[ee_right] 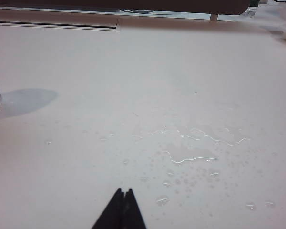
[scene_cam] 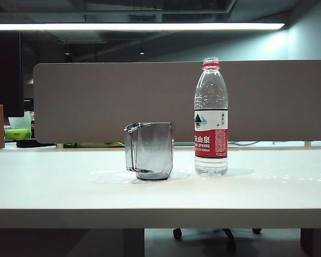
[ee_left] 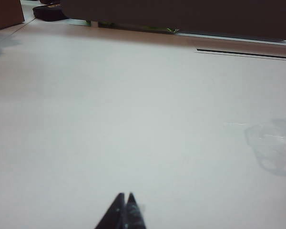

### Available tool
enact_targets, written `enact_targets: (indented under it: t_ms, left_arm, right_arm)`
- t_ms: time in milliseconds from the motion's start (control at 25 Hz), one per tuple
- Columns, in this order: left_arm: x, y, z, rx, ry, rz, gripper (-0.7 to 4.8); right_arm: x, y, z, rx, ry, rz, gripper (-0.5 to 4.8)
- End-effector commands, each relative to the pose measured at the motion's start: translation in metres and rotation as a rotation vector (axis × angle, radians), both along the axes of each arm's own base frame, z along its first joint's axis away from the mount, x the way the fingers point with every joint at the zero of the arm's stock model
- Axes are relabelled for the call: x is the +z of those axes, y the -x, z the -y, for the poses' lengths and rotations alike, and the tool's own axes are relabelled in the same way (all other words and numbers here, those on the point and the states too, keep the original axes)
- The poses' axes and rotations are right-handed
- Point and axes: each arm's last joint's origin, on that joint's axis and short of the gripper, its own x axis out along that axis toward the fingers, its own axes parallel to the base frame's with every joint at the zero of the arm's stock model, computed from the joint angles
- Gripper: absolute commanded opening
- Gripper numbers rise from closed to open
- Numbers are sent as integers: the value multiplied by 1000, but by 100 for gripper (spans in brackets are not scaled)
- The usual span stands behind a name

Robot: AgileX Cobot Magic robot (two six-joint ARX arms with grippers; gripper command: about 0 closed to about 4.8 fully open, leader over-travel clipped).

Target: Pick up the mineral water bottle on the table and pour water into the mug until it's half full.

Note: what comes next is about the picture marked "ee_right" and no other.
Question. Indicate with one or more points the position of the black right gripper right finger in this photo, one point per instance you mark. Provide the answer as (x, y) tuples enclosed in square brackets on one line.
[(132, 214)]

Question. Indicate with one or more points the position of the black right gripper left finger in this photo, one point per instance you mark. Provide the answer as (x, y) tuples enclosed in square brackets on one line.
[(112, 214)]

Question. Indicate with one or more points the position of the green label plastic bottle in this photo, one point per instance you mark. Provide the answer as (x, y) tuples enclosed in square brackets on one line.
[(250, 9)]

